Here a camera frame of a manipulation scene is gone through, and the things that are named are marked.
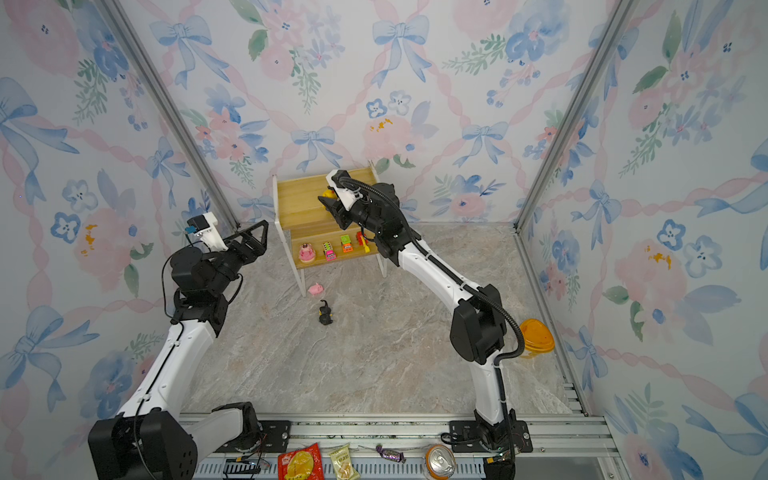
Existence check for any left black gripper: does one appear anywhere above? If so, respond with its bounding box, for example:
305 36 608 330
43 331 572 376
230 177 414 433
210 221 266 300

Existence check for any red yellow toy excavator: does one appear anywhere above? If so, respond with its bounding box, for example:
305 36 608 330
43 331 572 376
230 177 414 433
356 232 371 253

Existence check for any green orange toy truck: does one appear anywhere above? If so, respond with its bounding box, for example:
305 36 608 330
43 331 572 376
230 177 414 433
340 235 354 253

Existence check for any pink toy car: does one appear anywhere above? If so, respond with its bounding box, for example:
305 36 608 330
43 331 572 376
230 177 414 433
322 241 337 261

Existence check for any pink bear donut toy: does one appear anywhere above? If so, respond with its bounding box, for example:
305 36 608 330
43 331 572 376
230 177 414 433
298 243 316 264

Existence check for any black yellow shark toy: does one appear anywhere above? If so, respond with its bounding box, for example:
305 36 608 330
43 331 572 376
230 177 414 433
318 299 333 326

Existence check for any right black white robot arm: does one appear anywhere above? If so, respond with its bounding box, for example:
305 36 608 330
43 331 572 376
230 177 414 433
318 170 525 454

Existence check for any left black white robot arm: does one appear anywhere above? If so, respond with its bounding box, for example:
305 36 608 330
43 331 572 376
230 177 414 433
87 213 269 479

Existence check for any pink pig toy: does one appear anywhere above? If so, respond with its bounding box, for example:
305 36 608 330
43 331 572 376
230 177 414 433
308 283 325 296

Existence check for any red snack packet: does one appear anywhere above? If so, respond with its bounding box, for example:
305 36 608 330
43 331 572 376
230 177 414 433
277 443 325 480

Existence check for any green snack packet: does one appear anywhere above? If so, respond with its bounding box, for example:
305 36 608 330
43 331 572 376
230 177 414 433
329 444 360 480

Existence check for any orange lid plastic cup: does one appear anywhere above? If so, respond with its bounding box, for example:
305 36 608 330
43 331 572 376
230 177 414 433
520 318 556 359

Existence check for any purple wrapped candy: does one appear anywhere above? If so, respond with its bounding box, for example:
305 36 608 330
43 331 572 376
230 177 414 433
375 444 406 464

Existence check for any silver drink can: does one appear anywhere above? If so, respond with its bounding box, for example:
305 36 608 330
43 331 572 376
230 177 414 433
424 444 458 480

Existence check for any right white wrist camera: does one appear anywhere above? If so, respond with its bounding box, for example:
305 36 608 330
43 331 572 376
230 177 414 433
326 169 363 211

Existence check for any white frame wooden two-tier shelf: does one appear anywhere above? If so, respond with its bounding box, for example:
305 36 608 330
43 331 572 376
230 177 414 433
272 175 378 295

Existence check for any left thin black cable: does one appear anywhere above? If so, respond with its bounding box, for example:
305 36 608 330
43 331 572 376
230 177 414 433
160 250 187 328

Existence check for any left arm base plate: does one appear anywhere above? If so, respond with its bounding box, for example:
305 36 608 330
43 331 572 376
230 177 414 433
228 420 292 454

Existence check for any right black corrugated cable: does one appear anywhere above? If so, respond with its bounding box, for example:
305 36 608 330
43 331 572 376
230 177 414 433
332 169 527 457

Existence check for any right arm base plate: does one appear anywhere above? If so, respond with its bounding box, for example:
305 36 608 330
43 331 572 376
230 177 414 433
441 420 534 456

